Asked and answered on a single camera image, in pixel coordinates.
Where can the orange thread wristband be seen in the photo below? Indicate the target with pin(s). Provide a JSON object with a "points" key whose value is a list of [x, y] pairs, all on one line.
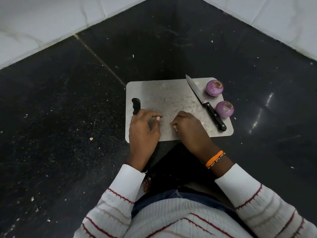
{"points": [[214, 159]]}

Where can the purple onion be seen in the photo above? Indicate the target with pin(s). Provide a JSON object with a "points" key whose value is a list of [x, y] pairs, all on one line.
{"points": [[224, 109], [214, 88]]}

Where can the steel cutting board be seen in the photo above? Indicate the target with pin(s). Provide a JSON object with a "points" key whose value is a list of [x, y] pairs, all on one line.
{"points": [[168, 96]]}

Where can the person's right forearm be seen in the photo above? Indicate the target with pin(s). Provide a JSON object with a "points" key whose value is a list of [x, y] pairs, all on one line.
{"points": [[262, 203]]}

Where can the white red striped sweater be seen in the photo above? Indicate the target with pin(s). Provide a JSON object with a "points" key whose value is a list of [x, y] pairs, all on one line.
{"points": [[183, 218]]}

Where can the person's right hand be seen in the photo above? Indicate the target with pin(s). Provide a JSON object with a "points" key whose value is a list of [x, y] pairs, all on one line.
{"points": [[193, 133]]}

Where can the blue denim trousers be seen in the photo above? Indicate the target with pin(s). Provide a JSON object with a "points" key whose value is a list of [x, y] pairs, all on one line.
{"points": [[153, 198]]}

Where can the person's bare foot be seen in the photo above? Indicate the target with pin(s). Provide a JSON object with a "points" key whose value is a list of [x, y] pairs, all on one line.
{"points": [[147, 185]]}

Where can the person's left forearm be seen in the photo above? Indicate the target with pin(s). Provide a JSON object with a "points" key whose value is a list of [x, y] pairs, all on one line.
{"points": [[116, 203]]}

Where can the person's left hand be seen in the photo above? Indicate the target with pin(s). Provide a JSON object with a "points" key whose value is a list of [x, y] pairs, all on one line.
{"points": [[143, 138]]}

